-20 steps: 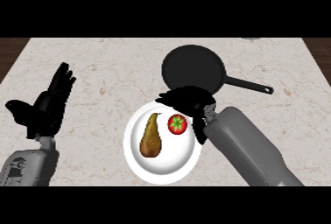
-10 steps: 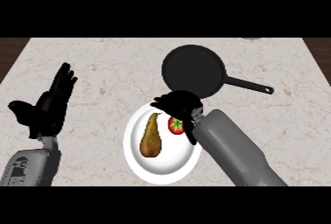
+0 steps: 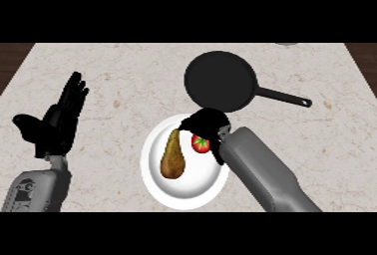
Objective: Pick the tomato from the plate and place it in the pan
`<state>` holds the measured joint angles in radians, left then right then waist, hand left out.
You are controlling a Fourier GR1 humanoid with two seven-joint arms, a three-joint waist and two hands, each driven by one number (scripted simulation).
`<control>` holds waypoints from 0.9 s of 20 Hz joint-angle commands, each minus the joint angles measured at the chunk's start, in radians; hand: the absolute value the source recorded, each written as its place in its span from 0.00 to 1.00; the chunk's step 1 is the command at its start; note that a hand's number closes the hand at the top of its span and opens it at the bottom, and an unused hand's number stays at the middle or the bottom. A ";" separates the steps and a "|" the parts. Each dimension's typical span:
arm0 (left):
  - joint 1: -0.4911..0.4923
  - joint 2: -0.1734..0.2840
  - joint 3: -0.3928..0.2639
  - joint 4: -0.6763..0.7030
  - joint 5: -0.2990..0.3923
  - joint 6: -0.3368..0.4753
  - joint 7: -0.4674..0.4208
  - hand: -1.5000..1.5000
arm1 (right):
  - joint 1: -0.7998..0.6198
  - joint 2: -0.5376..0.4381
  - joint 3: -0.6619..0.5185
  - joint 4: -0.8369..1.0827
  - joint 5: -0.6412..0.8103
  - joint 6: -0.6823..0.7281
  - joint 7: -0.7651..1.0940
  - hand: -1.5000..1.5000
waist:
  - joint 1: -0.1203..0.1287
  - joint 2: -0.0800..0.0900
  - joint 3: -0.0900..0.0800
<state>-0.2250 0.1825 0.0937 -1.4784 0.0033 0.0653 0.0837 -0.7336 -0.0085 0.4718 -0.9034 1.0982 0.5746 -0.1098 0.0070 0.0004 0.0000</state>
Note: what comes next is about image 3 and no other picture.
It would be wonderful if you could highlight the brown pear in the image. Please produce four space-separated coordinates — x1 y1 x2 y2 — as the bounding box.
160 128 187 180

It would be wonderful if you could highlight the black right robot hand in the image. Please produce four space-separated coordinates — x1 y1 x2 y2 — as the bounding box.
177 107 231 166

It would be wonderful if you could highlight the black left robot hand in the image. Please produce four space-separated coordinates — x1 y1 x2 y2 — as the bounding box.
11 71 91 159

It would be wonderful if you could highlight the white round plate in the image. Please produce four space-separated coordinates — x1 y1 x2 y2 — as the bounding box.
140 113 230 211

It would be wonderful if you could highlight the black frying pan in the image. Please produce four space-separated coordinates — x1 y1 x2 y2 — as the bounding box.
183 50 313 114

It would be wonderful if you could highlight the red tomato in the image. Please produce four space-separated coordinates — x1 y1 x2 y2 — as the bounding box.
189 133 211 154

